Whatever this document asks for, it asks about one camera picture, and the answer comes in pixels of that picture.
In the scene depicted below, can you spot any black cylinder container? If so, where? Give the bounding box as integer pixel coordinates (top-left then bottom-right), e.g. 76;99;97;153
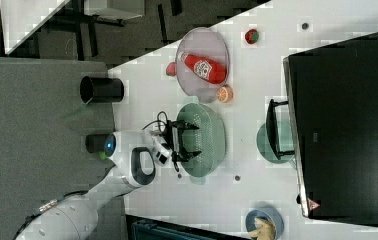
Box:
79;76;125;104

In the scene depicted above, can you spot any green plastic strainer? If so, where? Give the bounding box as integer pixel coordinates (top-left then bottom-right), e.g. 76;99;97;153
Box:
177;96;226;185

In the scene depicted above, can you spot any red ketchup bottle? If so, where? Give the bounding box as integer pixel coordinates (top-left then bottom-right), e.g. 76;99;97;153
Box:
178;51;227;84

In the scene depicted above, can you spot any strawberry toy with leaves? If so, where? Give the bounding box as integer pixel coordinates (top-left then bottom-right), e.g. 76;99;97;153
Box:
245;29;260;44

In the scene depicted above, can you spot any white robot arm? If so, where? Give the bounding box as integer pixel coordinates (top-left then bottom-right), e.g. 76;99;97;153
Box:
13;120;199;240

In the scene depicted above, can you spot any grey round plate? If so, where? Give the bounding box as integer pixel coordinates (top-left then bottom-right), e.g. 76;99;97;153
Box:
175;28;230;103

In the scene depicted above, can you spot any orange slice toy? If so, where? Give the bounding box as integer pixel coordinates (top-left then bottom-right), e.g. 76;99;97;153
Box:
216;86;233;103

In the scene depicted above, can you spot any black cylinder with green object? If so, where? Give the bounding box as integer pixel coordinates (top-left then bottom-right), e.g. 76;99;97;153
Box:
85;134;108;160

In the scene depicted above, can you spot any green cup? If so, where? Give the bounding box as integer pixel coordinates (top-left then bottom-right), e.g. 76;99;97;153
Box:
256;121;296;167

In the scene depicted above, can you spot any black toaster oven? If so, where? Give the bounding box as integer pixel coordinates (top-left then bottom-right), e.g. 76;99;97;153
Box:
266;32;378;227

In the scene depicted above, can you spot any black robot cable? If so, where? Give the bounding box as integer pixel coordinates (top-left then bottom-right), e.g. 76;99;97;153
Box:
141;110;170;133

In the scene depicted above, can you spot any small red strawberry toy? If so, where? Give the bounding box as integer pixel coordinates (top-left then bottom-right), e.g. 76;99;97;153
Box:
166;62;177;76

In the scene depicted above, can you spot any blue cup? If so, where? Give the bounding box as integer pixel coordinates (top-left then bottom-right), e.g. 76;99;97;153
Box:
245;207;284;240

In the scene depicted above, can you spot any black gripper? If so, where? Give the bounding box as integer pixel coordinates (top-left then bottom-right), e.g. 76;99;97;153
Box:
164;120;201;163

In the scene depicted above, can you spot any blue metal frame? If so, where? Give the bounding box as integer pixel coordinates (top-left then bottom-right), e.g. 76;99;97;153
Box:
126;215;246;240

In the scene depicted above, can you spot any cream banana toy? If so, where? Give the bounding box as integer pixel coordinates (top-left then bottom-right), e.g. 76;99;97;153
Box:
249;217;276;240

